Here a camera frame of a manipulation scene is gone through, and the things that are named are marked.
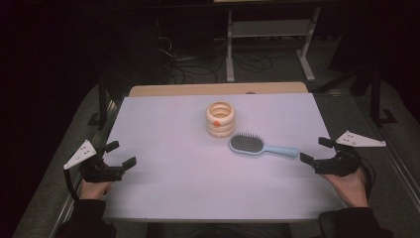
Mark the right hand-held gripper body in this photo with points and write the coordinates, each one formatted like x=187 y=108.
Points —
x=343 y=163

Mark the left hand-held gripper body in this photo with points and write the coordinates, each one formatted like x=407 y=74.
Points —
x=99 y=173

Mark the light blue hairbrush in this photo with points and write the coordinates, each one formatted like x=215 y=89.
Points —
x=247 y=144

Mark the cream ringed holder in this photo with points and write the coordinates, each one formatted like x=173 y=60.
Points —
x=220 y=127

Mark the person's left hand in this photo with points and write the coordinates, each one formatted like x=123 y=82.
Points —
x=94 y=190

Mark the person's right hand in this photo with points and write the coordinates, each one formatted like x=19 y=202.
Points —
x=351 y=190

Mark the black metal stand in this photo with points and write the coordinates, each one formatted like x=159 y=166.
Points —
x=375 y=99
x=103 y=102

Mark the wooden table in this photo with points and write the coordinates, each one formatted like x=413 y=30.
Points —
x=198 y=89

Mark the white metal desk frame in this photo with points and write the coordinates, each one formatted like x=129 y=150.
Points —
x=270 y=28

